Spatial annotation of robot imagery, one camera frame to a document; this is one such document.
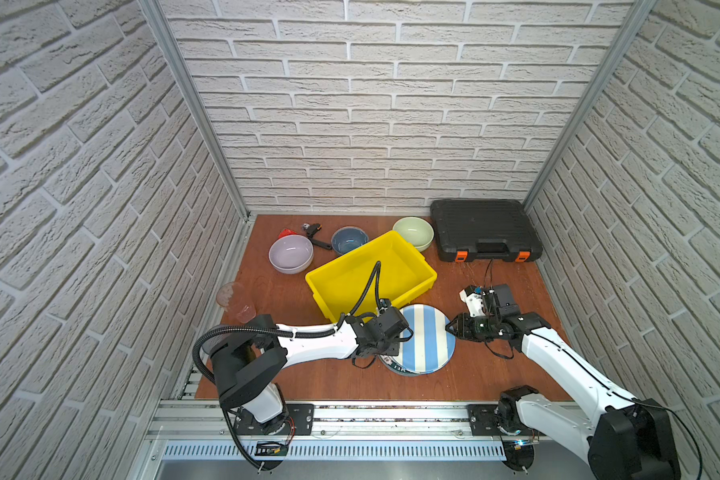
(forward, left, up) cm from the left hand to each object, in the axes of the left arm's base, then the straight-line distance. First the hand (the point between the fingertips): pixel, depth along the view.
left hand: (398, 340), depth 84 cm
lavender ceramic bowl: (+33, +35, -1) cm, 48 cm away
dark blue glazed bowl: (+39, +15, 0) cm, 42 cm away
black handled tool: (+46, +29, -2) cm, 55 cm away
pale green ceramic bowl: (+42, -11, +1) cm, 43 cm away
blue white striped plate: (-2, -9, 0) cm, 9 cm away
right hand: (+2, -15, +4) cm, 16 cm away
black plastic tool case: (+41, -37, +1) cm, 55 cm away
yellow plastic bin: (+25, -5, -3) cm, 26 cm away
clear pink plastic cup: (+18, +53, -5) cm, 56 cm away
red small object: (+46, +39, -3) cm, 60 cm away
